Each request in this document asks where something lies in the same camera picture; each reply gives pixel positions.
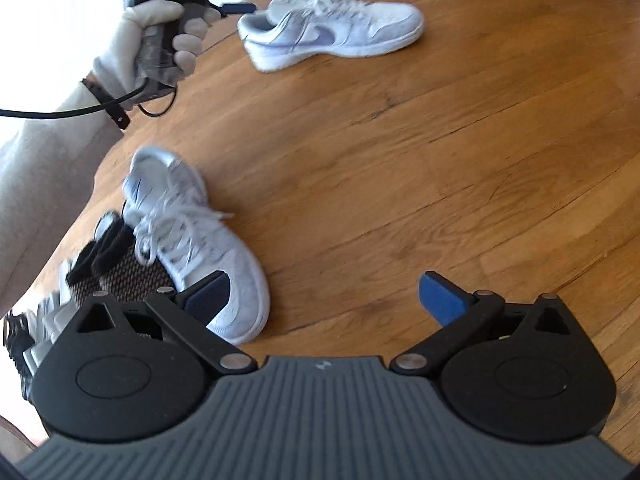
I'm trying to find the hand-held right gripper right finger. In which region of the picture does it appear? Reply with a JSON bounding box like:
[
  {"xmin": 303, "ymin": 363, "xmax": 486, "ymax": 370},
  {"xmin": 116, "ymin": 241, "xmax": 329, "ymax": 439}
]
[{"xmin": 390, "ymin": 271, "xmax": 583, "ymax": 376}]

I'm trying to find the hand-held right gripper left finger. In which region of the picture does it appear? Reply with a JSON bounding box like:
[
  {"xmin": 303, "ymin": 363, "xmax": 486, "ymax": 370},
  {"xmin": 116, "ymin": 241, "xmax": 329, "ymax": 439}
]
[{"xmin": 60, "ymin": 271, "xmax": 257, "ymax": 376}]

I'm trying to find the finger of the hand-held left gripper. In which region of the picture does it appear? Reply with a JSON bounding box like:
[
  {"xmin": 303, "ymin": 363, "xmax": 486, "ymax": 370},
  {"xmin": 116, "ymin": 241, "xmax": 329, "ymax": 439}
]
[{"xmin": 205, "ymin": 1, "xmax": 257, "ymax": 19}]

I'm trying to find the white lace-up sneaker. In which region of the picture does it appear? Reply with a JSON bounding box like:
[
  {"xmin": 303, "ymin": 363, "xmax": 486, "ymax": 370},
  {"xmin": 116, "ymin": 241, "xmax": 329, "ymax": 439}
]
[
  {"xmin": 121, "ymin": 146, "xmax": 271, "ymax": 346},
  {"xmin": 236, "ymin": 0, "xmax": 425, "ymax": 74}
]

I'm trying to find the person's left forearm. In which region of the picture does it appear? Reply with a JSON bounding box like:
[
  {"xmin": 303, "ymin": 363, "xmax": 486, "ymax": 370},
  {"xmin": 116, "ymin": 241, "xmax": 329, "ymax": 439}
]
[{"xmin": 0, "ymin": 80, "xmax": 126, "ymax": 313}]

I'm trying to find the person's left hand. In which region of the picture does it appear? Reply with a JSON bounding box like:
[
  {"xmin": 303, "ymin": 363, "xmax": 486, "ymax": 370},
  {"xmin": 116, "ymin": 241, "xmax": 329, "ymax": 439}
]
[{"xmin": 92, "ymin": 0, "xmax": 223, "ymax": 112}]

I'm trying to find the black fuzzy houndstooth slipper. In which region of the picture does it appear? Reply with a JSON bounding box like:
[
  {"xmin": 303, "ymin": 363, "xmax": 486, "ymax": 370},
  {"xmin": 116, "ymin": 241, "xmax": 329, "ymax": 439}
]
[{"xmin": 92, "ymin": 211, "xmax": 177, "ymax": 304}]

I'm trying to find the black wristband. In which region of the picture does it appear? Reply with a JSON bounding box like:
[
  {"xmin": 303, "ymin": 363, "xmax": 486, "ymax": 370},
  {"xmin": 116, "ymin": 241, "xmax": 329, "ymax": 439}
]
[{"xmin": 81, "ymin": 77, "xmax": 132, "ymax": 130}]

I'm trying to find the black lace-up sneaker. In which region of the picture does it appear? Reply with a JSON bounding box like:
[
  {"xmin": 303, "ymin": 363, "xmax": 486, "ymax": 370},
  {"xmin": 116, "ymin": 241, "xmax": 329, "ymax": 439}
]
[{"xmin": 2, "ymin": 310, "xmax": 37, "ymax": 402}]

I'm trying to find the black cable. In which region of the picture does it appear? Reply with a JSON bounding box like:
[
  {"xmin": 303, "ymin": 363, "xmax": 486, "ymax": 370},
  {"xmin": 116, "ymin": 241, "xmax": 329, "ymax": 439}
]
[{"xmin": 0, "ymin": 77, "xmax": 179, "ymax": 121}]

